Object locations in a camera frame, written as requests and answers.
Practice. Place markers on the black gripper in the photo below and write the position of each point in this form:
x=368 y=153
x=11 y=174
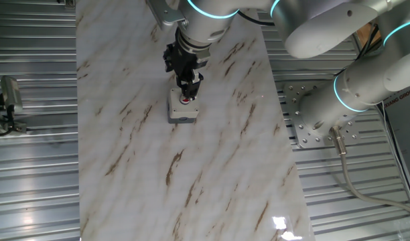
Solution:
x=186 y=58

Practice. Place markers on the red push button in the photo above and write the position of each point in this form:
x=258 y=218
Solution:
x=185 y=100

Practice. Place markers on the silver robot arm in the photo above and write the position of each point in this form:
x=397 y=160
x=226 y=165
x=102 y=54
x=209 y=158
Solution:
x=325 y=26

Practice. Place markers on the grey button box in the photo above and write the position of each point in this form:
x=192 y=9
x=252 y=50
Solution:
x=183 y=112

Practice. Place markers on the marble pattern mat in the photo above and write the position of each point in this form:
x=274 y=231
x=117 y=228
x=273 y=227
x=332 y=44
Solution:
x=191 y=184

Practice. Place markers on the brown wooden board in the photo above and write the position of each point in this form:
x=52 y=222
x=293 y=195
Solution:
x=364 y=33

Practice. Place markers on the printed white poster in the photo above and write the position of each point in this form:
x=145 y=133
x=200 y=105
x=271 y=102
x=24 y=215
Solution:
x=406 y=127

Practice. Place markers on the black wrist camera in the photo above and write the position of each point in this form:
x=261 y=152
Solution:
x=169 y=58

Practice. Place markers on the silver camera mount bracket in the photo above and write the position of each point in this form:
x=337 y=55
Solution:
x=165 y=13

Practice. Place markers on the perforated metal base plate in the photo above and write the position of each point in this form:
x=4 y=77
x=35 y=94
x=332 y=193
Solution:
x=305 y=140

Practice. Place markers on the small metal bracket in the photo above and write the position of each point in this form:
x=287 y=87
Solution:
x=69 y=4

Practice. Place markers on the silver camera on mount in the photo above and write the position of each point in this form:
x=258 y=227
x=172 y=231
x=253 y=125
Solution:
x=10 y=93

